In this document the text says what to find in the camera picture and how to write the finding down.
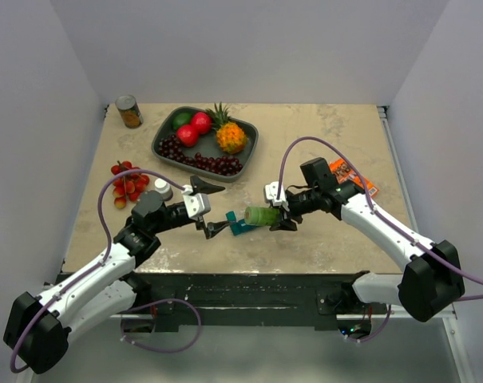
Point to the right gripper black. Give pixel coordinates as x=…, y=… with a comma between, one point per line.
x=285, y=223

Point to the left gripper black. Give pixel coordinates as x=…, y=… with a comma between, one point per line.
x=200, y=186

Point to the green pill bottle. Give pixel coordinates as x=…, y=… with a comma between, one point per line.
x=261, y=216

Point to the teal five-day pill organizer strip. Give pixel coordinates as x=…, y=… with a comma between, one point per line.
x=237, y=227

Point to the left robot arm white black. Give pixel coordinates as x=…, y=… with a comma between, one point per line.
x=40, y=327

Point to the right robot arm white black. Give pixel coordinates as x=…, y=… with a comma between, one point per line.
x=426, y=284

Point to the white-capped dark pill bottle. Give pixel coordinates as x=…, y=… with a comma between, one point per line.
x=163, y=188

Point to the grey plastic fruit tray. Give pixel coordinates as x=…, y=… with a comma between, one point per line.
x=206, y=146

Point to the dark purple grape bunch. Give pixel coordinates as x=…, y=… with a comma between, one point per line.
x=172, y=148

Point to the orange toy pineapple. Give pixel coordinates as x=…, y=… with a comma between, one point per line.
x=230, y=137

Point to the orange snack box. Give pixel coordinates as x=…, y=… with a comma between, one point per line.
x=343, y=171

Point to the red apple front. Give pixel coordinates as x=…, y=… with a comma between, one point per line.
x=188, y=135

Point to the red apple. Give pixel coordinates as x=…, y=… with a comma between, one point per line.
x=188, y=135
x=202, y=122

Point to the red cherry tomato bunch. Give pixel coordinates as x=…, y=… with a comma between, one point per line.
x=127, y=188

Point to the red apple rear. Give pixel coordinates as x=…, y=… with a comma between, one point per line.
x=202, y=122

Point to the green lime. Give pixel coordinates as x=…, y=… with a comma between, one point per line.
x=181, y=119

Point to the tin can yellow label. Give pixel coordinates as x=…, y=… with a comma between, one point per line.
x=129, y=111

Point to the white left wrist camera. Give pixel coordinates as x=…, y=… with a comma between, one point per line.
x=196, y=204

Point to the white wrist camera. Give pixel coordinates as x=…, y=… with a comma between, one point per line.
x=274, y=191
x=196, y=204

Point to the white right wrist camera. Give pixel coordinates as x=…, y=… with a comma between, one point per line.
x=274, y=191

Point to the black table front rail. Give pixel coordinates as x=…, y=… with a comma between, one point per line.
x=289, y=300

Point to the aluminium frame rail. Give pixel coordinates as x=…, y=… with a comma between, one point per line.
x=408, y=159

